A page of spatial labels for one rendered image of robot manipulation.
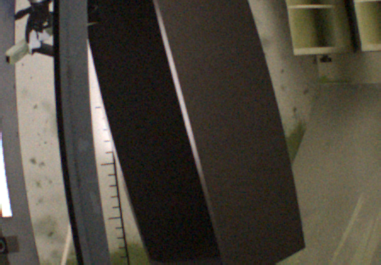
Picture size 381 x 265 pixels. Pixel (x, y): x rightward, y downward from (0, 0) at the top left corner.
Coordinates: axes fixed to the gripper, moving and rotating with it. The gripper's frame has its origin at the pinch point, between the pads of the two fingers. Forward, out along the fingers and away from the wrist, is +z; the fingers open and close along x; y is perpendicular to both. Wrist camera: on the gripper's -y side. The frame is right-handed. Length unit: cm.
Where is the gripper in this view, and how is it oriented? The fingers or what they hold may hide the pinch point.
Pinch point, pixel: (33, 47)
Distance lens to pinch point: 277.8
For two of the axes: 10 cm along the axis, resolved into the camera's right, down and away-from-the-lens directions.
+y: 8.9, 2.7, -3.8
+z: -0.2, 8.4, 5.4
